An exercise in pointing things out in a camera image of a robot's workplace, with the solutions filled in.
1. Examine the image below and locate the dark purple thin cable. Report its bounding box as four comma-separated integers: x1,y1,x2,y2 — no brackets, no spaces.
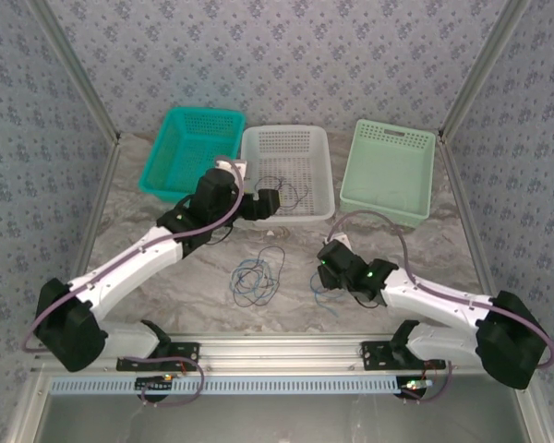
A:
252,174,311,212
234,245,287,308

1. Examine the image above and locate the teal perforated basket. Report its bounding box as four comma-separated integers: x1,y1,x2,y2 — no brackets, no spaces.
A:
137,106,247,205

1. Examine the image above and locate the white perforated basket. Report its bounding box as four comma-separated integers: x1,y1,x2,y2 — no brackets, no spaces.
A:
238,124,337,227

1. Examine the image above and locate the mint green perforated basket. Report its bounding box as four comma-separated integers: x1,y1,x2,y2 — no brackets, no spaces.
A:
339,118,438,231

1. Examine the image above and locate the small circuit board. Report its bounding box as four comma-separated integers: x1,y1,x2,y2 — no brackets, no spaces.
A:
135,374,175,394
399,377,434,399

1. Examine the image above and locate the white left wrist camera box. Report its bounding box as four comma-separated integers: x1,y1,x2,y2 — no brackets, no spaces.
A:
215,155,250,180

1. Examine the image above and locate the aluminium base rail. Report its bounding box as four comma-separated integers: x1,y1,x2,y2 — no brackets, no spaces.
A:
32,332,449,376

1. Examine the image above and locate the white slotted cable duct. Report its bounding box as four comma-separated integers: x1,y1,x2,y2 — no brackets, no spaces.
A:
49,374,410,397

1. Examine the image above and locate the aluminium frame post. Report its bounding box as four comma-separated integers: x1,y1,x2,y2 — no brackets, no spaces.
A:
30,0,122,144
438,0,535,139

